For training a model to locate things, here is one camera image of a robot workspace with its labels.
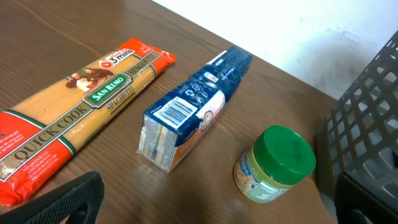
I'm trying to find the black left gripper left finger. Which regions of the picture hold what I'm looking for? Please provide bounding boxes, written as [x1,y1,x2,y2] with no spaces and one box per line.
[1,171,104,224]

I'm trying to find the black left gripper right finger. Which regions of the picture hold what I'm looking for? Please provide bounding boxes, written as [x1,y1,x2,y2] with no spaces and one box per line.
[334,172,397,224]

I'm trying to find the blue tissue pack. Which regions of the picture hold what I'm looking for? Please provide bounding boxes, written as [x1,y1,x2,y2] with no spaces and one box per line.
[137,46,253,172]

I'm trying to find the grey plastic basket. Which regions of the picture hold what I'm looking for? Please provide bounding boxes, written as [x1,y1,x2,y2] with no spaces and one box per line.
[315,34,397,204]

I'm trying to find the San Remo spaghetti packet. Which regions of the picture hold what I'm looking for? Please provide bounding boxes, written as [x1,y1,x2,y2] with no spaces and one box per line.
[1,38,175,207]

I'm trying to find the green lid jar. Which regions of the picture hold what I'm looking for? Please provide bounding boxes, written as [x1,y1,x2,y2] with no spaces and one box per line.
[233,125,316,203]

